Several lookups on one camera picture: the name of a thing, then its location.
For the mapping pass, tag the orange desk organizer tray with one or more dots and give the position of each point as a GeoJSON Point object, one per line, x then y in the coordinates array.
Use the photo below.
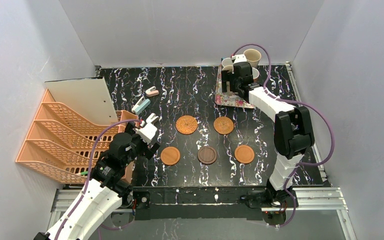
{"type": "Point", "coordinates": [126, 115]}

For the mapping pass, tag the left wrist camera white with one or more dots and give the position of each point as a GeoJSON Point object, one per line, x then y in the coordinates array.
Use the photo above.
{"type": "Point", "coordinates": [147, 133]}

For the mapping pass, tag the blue mug white inside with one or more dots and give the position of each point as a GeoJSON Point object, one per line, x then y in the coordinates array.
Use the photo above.
{"type": "Point", "coordinates": [226, 62]}

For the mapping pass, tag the dark walnut wooden coaster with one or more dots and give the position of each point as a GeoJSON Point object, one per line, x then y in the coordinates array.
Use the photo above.
{"type": "Point", "coordinates": [207, 155]}

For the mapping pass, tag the pink mini stapler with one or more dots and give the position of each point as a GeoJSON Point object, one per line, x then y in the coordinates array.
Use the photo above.
{"type": "Point", "coordinates": [152, 91]}

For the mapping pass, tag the woven rattan coaster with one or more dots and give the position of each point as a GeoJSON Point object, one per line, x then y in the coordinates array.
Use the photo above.
{"type": "Point", "coordinates": [186, 124]}
{"type": "Point", "coordinates": [223, 125]}

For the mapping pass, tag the tall beige mug rear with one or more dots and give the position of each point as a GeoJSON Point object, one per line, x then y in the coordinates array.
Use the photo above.
{"type": "Point", "coordinates": [253, 57]}

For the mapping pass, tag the white folder board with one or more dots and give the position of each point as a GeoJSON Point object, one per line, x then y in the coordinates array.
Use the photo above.
{"type": "Point", "coordinates": [89, 97]}

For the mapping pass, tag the light wooden coaster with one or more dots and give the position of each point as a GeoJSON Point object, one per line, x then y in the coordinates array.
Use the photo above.
{"type": "Point", "coordinates": [244, 154]}
{"type": "Point", "coordinates": [170, 156]}

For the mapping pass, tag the floral tray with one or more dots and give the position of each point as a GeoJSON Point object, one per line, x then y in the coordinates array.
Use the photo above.
{"type": "Point", "coordinates": [228, 99]}

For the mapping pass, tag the blue white stapler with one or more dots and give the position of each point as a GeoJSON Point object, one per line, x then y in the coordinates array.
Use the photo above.
{"type": "Point", "coordinates": [140, 105]}

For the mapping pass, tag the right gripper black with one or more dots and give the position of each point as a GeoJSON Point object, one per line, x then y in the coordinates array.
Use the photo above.
{"type": "Point", "coordinates": [229, 78]}

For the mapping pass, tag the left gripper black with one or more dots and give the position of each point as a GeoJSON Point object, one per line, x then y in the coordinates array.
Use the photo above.
{"type": "Point", "coordinates": [145, 144]}

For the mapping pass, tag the orange mesh file rack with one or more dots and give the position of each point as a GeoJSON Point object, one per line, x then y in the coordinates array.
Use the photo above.
{"type": "Point", "coordinates": [60, 142]}

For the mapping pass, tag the pink floral mug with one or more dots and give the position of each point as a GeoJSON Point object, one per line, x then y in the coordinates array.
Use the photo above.
{"type": "Point", "coordinates": [255, 74]}

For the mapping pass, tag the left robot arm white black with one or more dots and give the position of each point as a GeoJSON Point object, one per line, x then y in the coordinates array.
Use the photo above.
{"type": "Point", "coordinates": [104, 189]}

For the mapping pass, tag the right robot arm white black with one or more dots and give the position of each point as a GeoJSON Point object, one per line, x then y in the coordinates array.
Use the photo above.
{"type": "Point", "coordinates": [293, 131]}

